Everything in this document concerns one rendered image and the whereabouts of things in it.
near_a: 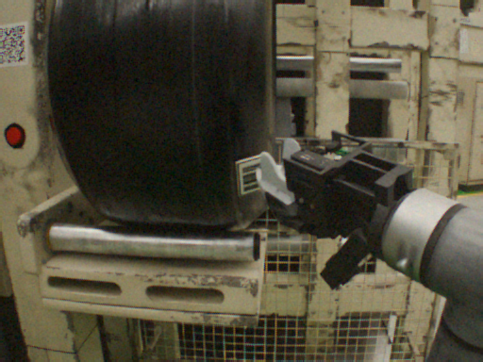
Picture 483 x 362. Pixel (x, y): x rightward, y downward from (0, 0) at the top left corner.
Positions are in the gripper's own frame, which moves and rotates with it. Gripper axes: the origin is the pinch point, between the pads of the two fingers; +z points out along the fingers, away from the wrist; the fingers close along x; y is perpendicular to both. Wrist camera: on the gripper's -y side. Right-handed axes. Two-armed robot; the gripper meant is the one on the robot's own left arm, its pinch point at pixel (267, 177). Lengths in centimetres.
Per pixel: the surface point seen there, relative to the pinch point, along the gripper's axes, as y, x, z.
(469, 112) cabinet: -175, -374, 160
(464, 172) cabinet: -235, -352, 151
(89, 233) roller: -8.1, 19.7, 22.4
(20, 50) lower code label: 19.5, 16.7, 41.1
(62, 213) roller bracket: -7.7, 21.6, 32.0
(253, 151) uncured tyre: 2.9, -0.2, 2.1
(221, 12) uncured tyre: 19.8, -0.7, 3.1
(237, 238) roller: -12.1, 2.4, 7.4
